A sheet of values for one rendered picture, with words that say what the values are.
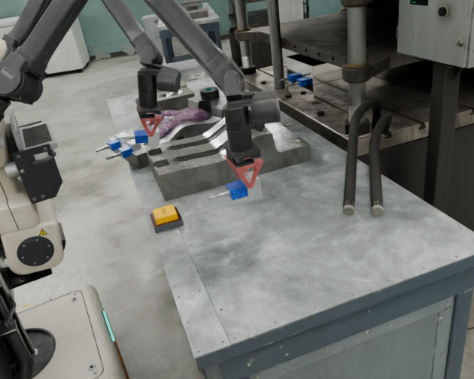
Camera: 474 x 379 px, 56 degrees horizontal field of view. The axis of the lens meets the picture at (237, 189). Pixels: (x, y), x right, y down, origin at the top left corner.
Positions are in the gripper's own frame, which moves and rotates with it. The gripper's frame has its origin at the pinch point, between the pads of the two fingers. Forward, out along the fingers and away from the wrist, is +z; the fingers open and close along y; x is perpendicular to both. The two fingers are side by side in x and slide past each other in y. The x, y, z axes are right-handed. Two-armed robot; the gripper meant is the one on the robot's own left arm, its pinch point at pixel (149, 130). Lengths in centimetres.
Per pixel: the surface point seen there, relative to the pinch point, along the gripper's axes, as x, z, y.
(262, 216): -23.1, 7.1, -43.5
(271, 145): -35.3, -0.4, -18.5
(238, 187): -14, -7, -48
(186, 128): -16.1, 8.6, 15.9
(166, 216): 1.8, 8.7, -35.5
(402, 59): -94, -19, 2
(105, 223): 14, 118, 108
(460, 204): -130, 40, -17
